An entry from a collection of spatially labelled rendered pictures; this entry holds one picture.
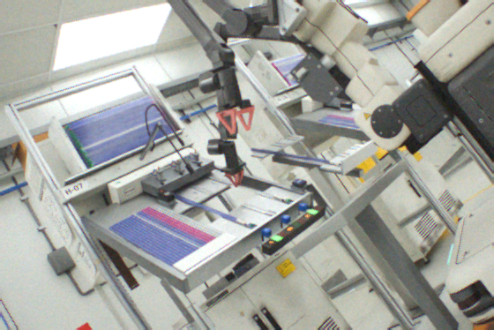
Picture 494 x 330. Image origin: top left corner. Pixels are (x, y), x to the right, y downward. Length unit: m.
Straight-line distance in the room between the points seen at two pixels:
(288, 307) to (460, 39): 1.31
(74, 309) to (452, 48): 2.93
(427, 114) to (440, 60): 0.16
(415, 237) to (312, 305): 0.90
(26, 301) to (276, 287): 1.96
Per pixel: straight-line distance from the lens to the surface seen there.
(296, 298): 2.03
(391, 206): 2.68
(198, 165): 2.12
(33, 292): 3.40
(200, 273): 1.51
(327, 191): 2.09
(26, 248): 3.50
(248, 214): 1.78
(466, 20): 1.22
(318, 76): 1.44
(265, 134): 3.01
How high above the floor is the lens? 0.63
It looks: 10 degrees up
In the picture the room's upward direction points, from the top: 37 degrees counter-clockwise
